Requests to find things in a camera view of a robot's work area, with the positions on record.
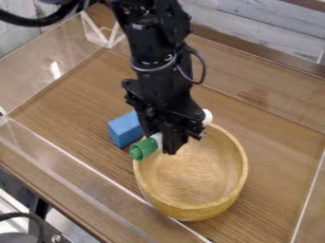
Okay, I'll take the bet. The clear acrylic triangle bracket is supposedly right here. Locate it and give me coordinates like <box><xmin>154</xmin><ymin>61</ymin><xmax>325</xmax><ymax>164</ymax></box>
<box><xmin>81</xmin><ymin>11</ymin><xmax>126</xmax><ymax>49</ymax></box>

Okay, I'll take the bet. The green white marker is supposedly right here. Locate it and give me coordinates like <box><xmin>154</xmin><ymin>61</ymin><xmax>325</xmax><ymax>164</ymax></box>
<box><xmin>129</xmin><ymin>108</ymin><xmax>214</xmax><ymax>162</ymax></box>

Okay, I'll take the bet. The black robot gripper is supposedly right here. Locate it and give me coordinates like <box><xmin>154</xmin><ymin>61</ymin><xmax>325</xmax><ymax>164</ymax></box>
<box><xmin>122</xmin><ymin>61</ymin><xmax>206</xmax><ymax>155</ymax></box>

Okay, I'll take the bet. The black metal stand base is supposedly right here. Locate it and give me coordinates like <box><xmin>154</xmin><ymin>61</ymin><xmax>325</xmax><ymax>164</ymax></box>
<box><xmin>0</xmin><ymin>222</ymin><xmax>73</xmax><ymax>243</ymax></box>

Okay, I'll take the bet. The black cable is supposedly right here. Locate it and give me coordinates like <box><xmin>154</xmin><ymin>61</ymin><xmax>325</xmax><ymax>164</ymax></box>
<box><xmin>0</xmin><ymin>212</ymin><xmax>46</xmax><ymax>243</ymax></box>

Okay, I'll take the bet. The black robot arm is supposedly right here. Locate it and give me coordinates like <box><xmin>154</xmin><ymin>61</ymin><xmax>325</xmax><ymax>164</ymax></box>
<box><xmin>102</xmin><ymin>0</ymin><xmax>206</xmax><ymax>155</ymax></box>

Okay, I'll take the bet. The blue foam block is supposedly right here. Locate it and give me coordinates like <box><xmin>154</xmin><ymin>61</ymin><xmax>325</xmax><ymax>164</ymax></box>
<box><xmin>109</xmin><ymin>110</ymin><xmax>143</xmax><ymax>148</ymax></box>

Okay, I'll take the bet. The brown wooden bowl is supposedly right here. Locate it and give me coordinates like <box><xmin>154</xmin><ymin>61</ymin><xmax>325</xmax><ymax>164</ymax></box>
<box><xmin>134</xmin><ymin>124</ymin><xmax>249</xmax><ymax>221</ymax></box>

